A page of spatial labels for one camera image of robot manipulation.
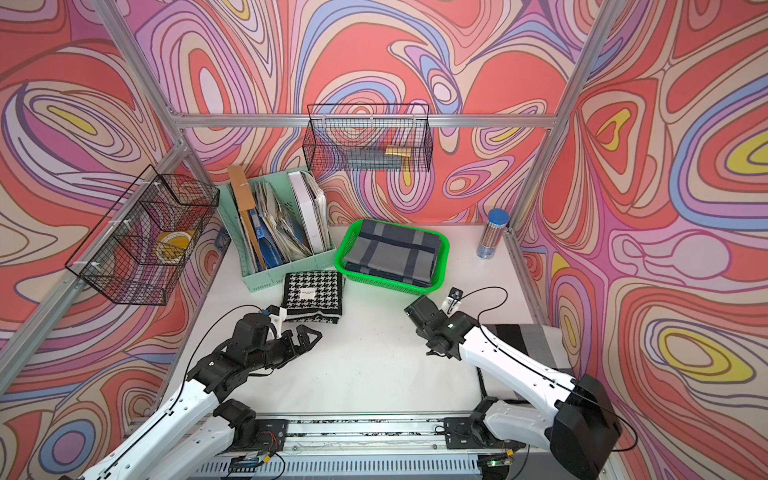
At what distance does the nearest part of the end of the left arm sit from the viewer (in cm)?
55

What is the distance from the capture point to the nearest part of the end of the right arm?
557 mm

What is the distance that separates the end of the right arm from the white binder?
0.49 m

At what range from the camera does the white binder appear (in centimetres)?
95

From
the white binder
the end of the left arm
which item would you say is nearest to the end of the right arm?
the end of the left arm
